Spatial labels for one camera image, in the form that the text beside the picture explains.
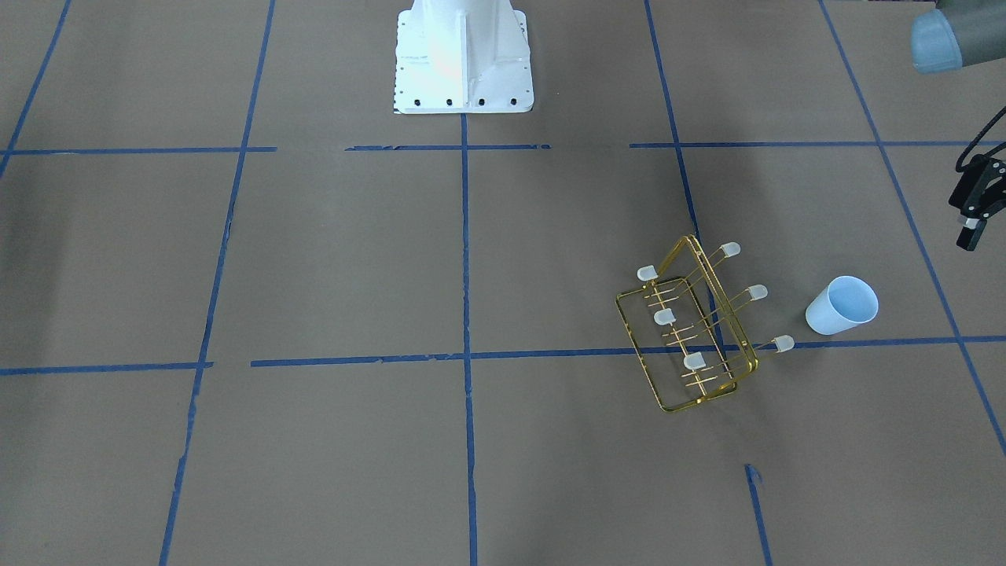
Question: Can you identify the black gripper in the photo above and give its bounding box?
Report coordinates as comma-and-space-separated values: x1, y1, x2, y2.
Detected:
949, 155, 1005, 252

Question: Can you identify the light blue plastic cup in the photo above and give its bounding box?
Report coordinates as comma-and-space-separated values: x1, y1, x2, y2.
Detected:
805, 275, 879, 336

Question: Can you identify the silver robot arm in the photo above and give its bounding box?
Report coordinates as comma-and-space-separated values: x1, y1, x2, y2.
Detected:
910, 1, 1005, 252

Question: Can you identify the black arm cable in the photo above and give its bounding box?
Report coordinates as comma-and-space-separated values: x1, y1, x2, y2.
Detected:
955, 106, 1006, 174

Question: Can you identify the gold wire cup holder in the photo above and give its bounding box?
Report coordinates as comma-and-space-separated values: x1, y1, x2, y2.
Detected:
615, 235, 795, 414

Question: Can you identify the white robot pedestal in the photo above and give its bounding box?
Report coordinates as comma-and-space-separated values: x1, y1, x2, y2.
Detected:
393, 1, 535, 115

